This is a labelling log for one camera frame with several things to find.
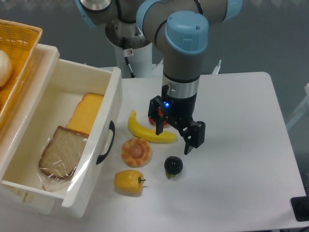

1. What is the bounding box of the red toy fruit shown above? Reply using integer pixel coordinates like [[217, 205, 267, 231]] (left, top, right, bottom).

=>
[[149, 107, 169, 128]]

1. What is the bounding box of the black device at edge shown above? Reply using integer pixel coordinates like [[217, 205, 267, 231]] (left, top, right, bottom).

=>
[[291, 196, 309, 222]]

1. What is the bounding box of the yellow woven basket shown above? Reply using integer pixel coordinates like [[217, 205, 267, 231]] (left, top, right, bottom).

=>
[[0, 19, 42, 126]]

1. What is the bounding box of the white round bun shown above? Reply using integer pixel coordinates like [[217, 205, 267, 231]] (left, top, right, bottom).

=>
[[0, 50, 13, 87]]

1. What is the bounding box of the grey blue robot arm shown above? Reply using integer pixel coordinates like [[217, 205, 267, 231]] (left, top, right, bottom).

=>
[[76, 0, 243, 154]]

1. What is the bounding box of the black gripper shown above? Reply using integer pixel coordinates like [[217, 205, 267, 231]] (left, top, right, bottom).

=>
[[148, 95, 206, 155]]

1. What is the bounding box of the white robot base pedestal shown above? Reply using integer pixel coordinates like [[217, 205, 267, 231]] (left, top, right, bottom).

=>
[[105, 19, 165, 78]]

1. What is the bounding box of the dark purple mangosteen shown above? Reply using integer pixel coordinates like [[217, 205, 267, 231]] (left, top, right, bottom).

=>
[[164, 156, 183, 178]]

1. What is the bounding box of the yellow toy banana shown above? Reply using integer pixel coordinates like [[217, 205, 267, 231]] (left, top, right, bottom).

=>
[[127, 110, 177, 144]]

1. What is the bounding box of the yellow toast slice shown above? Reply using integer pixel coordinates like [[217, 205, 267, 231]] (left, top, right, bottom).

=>
[[66, 93, 104, 135]]

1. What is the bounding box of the white plastic drawer box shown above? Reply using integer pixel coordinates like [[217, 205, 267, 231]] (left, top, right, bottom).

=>
[[0, 44, 122, 218]]

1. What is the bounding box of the sausage pastry bun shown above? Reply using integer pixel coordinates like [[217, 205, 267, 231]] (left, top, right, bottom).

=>
[[121, 137, 152, 168]]

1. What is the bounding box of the brown bread slice wrapped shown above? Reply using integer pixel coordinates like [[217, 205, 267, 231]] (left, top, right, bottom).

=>
[[39, 126, 88, 180]]

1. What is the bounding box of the black drawer handle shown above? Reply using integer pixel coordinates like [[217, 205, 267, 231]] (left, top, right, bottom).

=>
[[96, 120, 115, 165]]

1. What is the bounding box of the yellow bell pepper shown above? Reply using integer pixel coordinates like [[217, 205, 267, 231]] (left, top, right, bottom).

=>
[[113, 170, 146, 194]]

